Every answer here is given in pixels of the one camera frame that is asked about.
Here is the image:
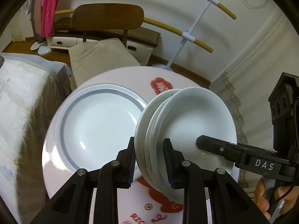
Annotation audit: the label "white plate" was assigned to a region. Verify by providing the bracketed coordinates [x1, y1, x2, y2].
[53, 83, 147, 173]

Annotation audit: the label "lower wooden ballet bar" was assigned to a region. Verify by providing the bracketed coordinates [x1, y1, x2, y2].
[53, 9, 214, 54]

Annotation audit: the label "white slippers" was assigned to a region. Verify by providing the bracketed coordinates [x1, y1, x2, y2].
[30, 40, 53, 56]

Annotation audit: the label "white bar stand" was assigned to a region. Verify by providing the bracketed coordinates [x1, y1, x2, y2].
[152, 1, 212, 71]

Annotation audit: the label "white bowl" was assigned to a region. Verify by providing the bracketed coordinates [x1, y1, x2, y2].
[134, 88, 180, 190]
[144, 88, 180, 191]
[149, 87, 237, 204]

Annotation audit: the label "pink hanging cloth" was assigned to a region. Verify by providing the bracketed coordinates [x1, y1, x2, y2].
[31, 0, 59, 43]

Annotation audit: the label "beige cushion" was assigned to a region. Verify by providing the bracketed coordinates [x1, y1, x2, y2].
[68, 38, 140, 90]

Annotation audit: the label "white bed cover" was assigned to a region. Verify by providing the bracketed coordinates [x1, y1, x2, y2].
[1, 53, 72, 223]

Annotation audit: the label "left beige curtain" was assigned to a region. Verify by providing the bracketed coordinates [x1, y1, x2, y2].
[209, 4, 299, 192]

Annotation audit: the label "brown wooden chair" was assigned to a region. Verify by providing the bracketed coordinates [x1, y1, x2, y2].
[72, 3, 144, 46]

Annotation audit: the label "person's right hand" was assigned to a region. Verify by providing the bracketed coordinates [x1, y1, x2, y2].
[253, 176, 299, 220]

